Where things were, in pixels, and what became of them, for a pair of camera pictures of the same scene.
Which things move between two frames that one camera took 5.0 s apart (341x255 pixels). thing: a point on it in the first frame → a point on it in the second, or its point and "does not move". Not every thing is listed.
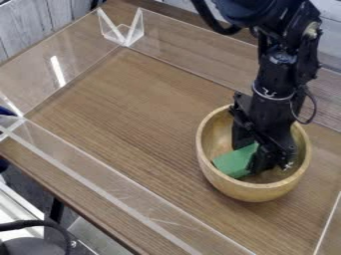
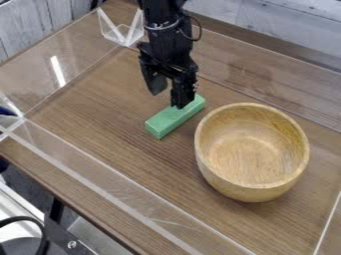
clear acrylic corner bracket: [123, 34] does not move
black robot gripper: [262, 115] → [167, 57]
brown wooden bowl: [270, 184] does not move
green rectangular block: [234, 162] → [171, 118]
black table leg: [58, 209] does not move
